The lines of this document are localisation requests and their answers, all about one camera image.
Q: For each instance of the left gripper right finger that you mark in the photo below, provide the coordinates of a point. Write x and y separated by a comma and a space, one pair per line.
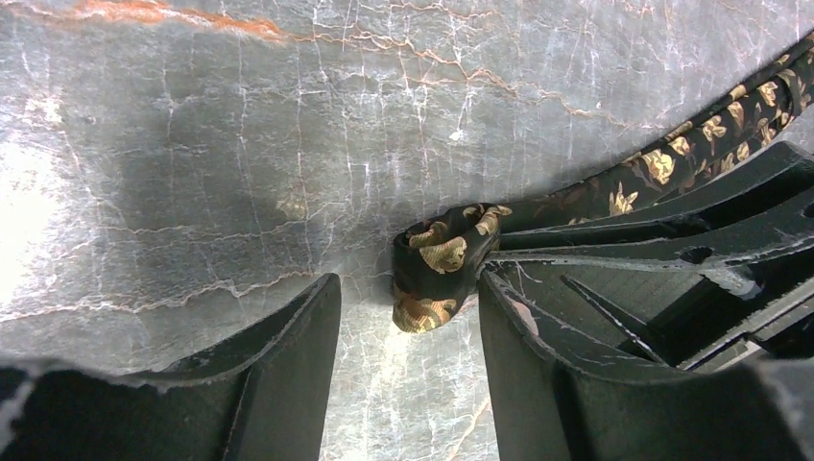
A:
559, 394

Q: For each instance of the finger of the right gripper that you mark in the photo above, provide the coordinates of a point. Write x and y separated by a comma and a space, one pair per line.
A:
759, 297
780, 173

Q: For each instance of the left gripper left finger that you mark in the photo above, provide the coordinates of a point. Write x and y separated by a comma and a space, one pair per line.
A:
260, 394

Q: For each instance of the black gold floral tie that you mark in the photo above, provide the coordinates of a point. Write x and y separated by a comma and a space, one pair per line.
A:
435, 261

